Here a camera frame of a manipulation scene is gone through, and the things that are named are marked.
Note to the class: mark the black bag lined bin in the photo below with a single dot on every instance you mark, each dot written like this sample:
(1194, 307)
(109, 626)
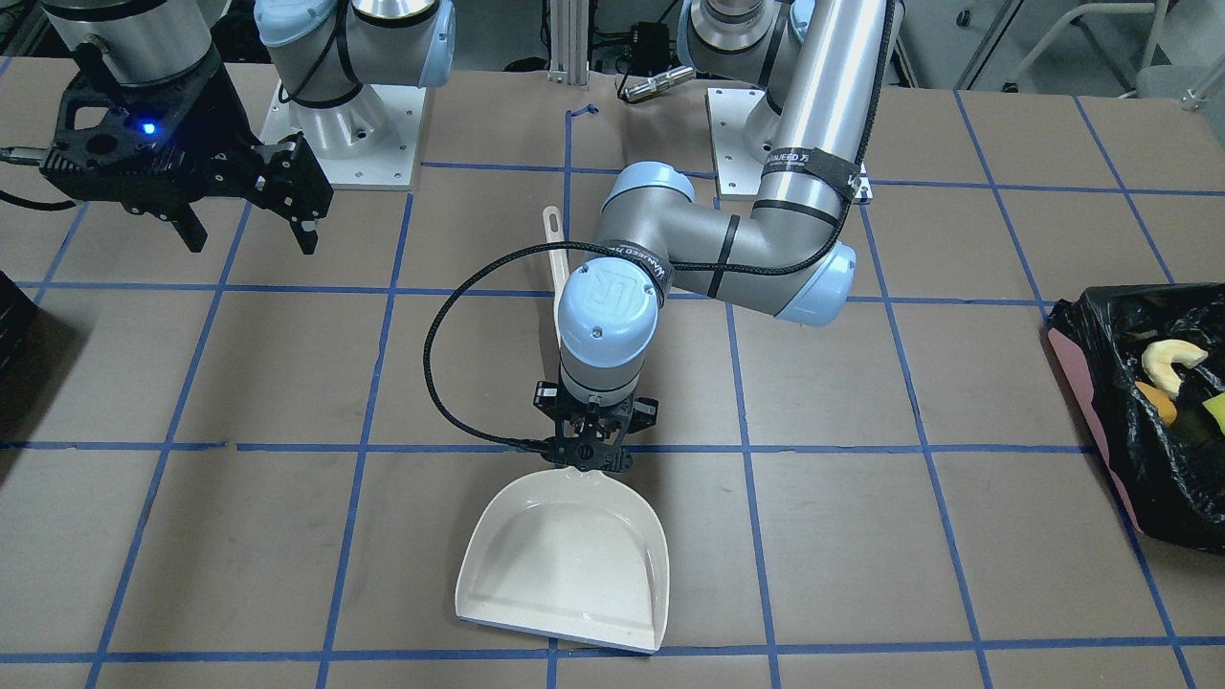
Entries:
(1170, 478)

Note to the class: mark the orange crumpled food piece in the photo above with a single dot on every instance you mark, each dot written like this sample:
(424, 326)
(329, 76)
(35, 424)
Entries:
(1164, 404)

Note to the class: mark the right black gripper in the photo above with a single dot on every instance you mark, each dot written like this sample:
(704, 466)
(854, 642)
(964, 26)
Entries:
(212, 115)

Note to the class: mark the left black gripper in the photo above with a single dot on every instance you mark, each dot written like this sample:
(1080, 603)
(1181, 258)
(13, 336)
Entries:
(644, 411)

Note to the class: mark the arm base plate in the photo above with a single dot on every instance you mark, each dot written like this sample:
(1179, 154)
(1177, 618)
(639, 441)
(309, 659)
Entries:
(370, 142)
(741, 126)

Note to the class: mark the yellow sponge piece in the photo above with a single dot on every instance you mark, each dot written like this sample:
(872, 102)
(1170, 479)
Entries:
(1215, 408)

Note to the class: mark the curved pale peel piece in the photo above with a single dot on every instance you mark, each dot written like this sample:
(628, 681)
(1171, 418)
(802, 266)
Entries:
(1160, 357)

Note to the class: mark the white hand brush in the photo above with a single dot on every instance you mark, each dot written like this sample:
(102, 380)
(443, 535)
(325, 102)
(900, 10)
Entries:
(558, 263)

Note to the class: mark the aluminium frame post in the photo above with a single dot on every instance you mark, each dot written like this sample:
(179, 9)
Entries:
(569, 43)

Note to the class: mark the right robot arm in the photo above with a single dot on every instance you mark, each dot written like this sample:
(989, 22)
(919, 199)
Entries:
(317, 54)

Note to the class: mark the beige plastic dustpan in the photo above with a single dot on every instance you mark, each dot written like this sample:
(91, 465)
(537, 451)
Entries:
(569, 554)

